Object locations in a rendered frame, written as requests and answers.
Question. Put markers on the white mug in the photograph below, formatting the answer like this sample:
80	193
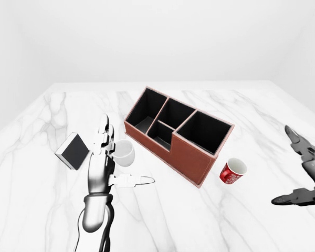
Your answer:
124	155

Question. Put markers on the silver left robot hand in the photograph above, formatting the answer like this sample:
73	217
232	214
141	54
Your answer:
97	170

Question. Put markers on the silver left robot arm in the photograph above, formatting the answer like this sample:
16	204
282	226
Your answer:
94	215

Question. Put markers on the black and white box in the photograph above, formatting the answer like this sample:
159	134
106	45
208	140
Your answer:
74	152

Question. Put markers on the red-brown desk caddy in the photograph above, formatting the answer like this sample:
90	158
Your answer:
191	155

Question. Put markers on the red mug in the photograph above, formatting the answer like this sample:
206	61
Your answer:
231	175

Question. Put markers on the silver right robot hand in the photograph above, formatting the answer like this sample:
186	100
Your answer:
308	157

